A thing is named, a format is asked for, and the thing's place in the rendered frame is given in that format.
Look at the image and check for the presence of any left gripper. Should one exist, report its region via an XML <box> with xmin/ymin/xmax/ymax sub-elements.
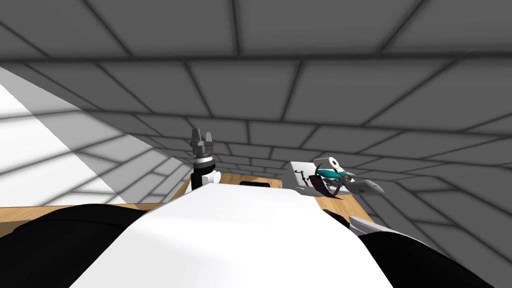
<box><xmin>189</xmin><ymin>127</ymin><xmax>214</xmax><ymax>158</ymax></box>

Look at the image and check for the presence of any white flat box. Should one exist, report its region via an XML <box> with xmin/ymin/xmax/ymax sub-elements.
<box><xmin>289</xmin><ymin>160</ymin><xmax>322</xmax><ymax>196</ymax></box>

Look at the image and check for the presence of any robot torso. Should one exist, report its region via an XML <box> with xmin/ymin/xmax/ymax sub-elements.
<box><xmin>69</xmin><ymin>180</ymin><xmax>395</xmax><ymax>288</ymax></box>

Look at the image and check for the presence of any white paper roll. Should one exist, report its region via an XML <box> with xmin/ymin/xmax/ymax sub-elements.
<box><xmin>313</xmin><ymin>156</ymin><xmax>342</xmax><ymax>170</ymax></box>

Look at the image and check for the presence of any teal oblong thing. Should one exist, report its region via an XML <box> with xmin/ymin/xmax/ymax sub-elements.
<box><xmin>317</xmin><ymin>168</ymin><xmax>355</xmax><ymax>180</ymax></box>

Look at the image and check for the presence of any brown wooden table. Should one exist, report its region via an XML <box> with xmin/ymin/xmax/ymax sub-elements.
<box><xmin>0</xmin><ymin>171</ymin><xmax>376</xmax><ymax>238</ymax></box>

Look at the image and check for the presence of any pale grey flat thing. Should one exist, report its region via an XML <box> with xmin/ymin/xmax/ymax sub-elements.
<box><xmin>339</xmin><ymin>178</ymin><xmax>385</xmax><ymax>197</ymax></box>

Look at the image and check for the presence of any dark red strap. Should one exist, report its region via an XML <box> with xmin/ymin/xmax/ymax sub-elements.
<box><xmin>309</xmin><ymin>167</ymin><xmax>343</xmax><ymax>199</ymax></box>

